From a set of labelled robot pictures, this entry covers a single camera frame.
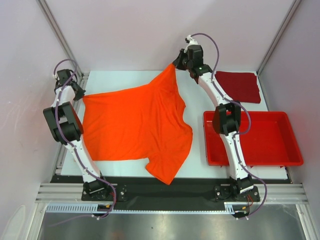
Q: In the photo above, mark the left aluminium frame post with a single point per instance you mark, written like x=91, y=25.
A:
x=49, y=16

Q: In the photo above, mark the aluminium front rail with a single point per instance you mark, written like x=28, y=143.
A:
x=49, y=193

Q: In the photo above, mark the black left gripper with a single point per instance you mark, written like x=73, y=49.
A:
x=81, y=93

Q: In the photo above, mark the grey slotted cable duct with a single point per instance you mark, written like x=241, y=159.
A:
x=101, y=209

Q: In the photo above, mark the orange t shirt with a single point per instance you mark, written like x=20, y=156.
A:
x=144, y=122

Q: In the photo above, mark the right aluminium frame post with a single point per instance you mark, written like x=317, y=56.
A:
x=279, y=34

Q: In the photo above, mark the folded dark red t shirt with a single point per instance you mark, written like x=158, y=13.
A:
x=240, y=86

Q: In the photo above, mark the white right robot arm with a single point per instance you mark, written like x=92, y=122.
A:
x=226, y=118

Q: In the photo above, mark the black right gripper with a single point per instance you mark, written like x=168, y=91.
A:
x=180, y=60

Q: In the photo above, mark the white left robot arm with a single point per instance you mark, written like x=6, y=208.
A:
x=67, y=129

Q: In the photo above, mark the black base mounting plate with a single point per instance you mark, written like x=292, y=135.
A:
x=182, y=194

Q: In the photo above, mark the red plastic tray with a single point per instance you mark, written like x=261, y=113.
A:
x=270, y=142

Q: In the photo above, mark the aluminium frame post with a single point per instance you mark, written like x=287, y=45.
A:
x=279, y=34
x=49, y=16

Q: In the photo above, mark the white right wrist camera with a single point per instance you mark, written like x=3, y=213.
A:
x=190, y=42

